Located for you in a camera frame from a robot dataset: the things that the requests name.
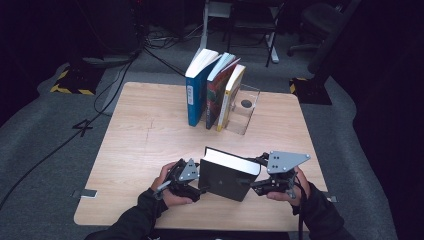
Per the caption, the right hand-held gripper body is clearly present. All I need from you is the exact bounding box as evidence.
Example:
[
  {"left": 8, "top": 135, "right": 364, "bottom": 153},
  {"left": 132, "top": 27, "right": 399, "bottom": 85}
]
[{"left": 266, "top": 150, "right": 311, "bottom": 198}]

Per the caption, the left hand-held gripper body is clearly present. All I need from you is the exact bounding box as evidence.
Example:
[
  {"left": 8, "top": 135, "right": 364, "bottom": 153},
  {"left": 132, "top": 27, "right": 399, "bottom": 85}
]
[{"left": 155, "top": 158, "right": 202, "bottom": 202}]

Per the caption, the black book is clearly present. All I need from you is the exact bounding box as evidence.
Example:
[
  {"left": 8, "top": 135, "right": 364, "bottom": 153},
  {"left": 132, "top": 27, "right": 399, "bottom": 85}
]
[{"left": 198, "top": 146, "right": 263, "bottom": 203}]

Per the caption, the clear acrylic book rack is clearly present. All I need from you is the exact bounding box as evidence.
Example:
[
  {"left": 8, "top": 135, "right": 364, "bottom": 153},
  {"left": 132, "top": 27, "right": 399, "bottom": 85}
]
[{"left": 199, "top": 83, "right": 261, "bottom": 136}]

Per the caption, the yellow book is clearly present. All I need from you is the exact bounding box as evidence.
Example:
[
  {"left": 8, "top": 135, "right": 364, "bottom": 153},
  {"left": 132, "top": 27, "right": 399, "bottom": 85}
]
[{"left": 216, "top": 63, "right": 247, "bottom": 133}]

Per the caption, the illustrated red blue book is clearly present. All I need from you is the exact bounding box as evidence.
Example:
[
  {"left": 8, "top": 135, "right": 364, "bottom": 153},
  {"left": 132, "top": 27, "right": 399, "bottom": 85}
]
[{"left": 204, "top": 52, "right": 242, "bottom": 130}]

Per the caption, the person's left hand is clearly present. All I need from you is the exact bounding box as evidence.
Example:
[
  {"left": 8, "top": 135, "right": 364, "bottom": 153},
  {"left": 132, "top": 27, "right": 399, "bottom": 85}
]
[{"left": 150, "top": 161, "right": 194, "bottom": 209}]

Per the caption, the person's right hand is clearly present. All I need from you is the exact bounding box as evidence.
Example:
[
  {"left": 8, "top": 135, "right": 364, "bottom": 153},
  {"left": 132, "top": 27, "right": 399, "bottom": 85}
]
[{"left": 266, "top": 167, "right": 312, "bottom": 203}]

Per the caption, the grey tape piece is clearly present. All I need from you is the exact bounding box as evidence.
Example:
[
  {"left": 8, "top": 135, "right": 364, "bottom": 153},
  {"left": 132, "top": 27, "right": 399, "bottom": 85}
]
[
  {"left": 72, "top": 188, "right": 98, "bottom": 200},
  {"left": 321, "top": 192, "right": 338, "bottom": 204}
]

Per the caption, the black stand with striped base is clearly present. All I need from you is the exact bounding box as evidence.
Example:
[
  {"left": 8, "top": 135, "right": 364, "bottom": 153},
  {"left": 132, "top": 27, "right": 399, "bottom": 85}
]
[{"left": 289, "top": 0, "right": 363, "bottom": 106}]

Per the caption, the white stand foot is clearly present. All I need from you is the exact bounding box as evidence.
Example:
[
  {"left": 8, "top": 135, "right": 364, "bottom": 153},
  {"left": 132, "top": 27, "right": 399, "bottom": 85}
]
[{"left": 265, "top": 33, "right": 280, "bottom": 65}]

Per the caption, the white metal stand leg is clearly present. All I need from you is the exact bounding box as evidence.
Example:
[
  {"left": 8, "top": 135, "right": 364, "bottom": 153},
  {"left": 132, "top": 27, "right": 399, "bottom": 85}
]
[{"left": 194, "top": 0, "right": 233, "bottom": 63}]

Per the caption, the grey flat stand base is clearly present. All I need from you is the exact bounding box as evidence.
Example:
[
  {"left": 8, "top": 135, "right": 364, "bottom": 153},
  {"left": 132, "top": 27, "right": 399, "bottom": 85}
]
[{"left": 81, "top": 54, "right": 138, "bottom": 70}]

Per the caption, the black yellow striped stand base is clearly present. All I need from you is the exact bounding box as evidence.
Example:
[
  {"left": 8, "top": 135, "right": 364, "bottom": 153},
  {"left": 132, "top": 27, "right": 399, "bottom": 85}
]
[{"left": 49, "top": 64, "right": 105, "bottom": 96}]

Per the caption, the dark office chair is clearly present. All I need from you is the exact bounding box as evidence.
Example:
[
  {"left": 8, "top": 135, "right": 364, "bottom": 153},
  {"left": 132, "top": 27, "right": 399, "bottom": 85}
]
[{"left": 287, "top": 1, "right": 339, "bottom": 58}]

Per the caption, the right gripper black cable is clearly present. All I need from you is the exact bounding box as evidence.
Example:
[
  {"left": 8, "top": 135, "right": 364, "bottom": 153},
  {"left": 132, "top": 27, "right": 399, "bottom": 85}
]
[{"left": 294, "top": 176, "right": 307, "bottom": 240}]

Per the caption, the tangle of floor cables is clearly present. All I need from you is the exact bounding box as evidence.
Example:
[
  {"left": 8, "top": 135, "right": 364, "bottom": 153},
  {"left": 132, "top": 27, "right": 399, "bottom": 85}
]
[{"left": 145, "top": 23, "right": 202, "bottom": 45}]

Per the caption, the black metal frame chair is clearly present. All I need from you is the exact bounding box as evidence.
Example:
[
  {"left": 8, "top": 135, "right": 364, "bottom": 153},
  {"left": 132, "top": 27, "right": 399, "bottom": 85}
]
[{"left": 225, "top": 0, "right": 284, "bottom": 68}]

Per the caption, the long black floor cable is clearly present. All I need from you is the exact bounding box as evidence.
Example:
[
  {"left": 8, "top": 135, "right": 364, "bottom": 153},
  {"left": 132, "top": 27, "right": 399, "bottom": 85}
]
[{"left": 0, "top": 49, "right": 145, "bottom": 210}]

